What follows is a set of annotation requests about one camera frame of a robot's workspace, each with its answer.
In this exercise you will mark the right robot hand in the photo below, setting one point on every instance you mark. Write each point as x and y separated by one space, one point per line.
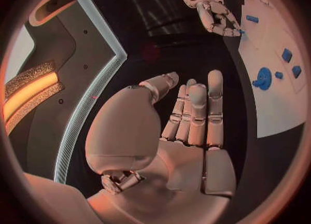
216 16

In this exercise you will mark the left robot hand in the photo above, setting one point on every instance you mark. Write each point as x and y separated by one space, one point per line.
175 179

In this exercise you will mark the white task board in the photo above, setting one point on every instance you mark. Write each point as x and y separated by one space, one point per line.
269 101

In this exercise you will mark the blue cylinder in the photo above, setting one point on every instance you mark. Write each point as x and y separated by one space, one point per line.
252 18

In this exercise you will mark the blue gear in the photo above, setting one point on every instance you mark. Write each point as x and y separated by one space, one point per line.
262 79

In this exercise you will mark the blue block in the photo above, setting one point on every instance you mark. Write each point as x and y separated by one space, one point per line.
297 71
287 55

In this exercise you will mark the small blue peg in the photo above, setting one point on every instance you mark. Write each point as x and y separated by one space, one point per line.
279 75

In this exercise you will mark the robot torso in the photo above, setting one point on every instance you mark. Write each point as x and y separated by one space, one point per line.
60 56

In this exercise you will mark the glowing light bar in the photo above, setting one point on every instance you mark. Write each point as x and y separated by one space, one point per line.
29 93

